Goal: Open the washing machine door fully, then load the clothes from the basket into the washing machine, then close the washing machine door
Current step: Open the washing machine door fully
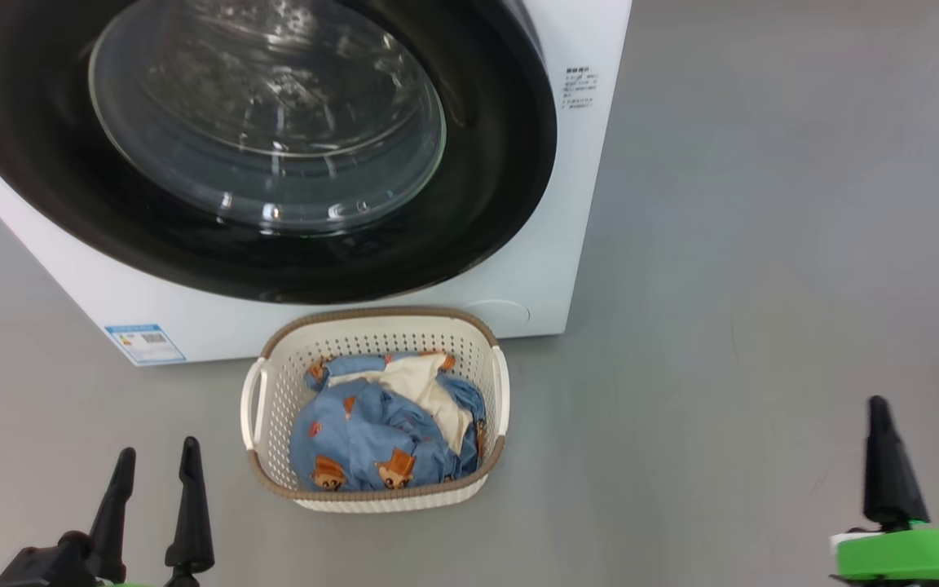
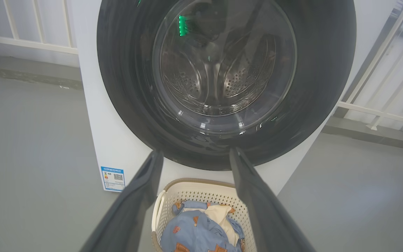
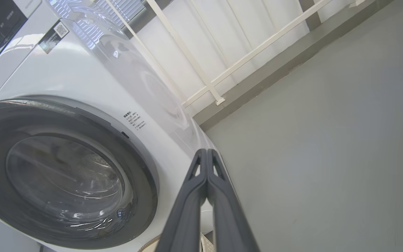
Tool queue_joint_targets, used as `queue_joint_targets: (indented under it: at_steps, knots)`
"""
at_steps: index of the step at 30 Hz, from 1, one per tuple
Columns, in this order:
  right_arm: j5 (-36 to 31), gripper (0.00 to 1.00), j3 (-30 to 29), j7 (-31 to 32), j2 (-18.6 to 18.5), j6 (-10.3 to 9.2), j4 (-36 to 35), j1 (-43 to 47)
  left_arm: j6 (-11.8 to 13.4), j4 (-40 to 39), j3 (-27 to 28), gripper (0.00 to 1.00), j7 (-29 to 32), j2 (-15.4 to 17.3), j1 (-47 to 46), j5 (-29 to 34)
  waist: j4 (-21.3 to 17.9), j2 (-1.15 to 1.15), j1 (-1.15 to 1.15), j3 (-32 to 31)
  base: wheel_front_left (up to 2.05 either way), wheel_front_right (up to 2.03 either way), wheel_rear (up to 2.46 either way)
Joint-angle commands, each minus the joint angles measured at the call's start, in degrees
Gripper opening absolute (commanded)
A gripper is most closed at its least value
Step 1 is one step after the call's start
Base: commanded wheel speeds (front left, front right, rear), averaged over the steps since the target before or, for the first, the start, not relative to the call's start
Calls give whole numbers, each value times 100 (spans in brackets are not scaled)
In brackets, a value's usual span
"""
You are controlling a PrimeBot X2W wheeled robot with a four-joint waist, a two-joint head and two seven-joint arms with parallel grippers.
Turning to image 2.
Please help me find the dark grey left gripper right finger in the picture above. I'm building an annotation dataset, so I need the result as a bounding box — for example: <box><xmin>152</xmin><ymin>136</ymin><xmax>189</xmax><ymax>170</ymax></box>
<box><xmin>229</xmin><ymin>147</ymin><xmax>316</xmax><ymax>252</ymax></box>

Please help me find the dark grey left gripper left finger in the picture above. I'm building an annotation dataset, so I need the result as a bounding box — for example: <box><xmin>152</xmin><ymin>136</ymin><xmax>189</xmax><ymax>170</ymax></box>
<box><xmin>80</xmin><ymin>150</ymin><xmax>164</xmax><ymax>252</ymax></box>

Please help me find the cream garment with black lettering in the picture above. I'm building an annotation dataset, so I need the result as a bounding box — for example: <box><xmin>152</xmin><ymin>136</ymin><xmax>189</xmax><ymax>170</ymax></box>
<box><xmin>184</xmin><ymin>205</ymin><xmax>240</xmax><ymax>246</ymax></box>

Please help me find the blue cartoon print garment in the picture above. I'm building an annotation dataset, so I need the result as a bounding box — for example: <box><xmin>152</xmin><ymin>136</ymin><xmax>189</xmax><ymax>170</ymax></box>
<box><xmin>160</xmin><ymin>200</ymin><xmax>246</xmax><ymax>252</ymax></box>

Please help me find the black round glass washer door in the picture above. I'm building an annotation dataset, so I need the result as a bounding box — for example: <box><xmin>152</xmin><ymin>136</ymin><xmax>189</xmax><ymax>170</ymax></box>
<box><xmin>97</xmin><ymin>0</ymin><xmax>357</xmax><ymax>171</ymax></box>

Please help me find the cream perforated laundry basket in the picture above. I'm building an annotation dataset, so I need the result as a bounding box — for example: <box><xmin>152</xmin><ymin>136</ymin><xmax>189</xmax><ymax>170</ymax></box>
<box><xmin>151</xmin><ymin>178</ymin><xmax>258</xmax><ymax>252</ymax></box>

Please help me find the white front-load washing machine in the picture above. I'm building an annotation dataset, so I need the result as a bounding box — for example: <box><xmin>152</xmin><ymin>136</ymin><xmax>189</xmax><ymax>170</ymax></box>
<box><xmin>67</xmin><ymin>0</ymin><xmax>398</xmax><ymax>196</ymax></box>

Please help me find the blue energy label sticker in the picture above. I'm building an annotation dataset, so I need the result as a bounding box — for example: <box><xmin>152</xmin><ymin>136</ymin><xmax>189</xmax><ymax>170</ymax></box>
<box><xmin>101</xmin><ymin>166</ymin><xmax>126</xmax><ymax>192</ymax></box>

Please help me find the steel washer drum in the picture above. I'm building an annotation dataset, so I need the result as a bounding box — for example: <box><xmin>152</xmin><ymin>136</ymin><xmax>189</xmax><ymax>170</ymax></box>
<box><xmin>160</xmin><ymin>21</ymin><xmax>280</xmax><ymax>117</ymax></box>

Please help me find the white metal railing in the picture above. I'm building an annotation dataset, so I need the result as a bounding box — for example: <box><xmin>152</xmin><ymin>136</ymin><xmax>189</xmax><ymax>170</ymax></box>
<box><xmin>336</xmin><ymin>0</ymin><xmax>403</xmax><ymax>131</ymax></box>
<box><xmin>0</xmin><ymin>0</ymin><xmax>79</xmax><ymax>55</ymax></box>

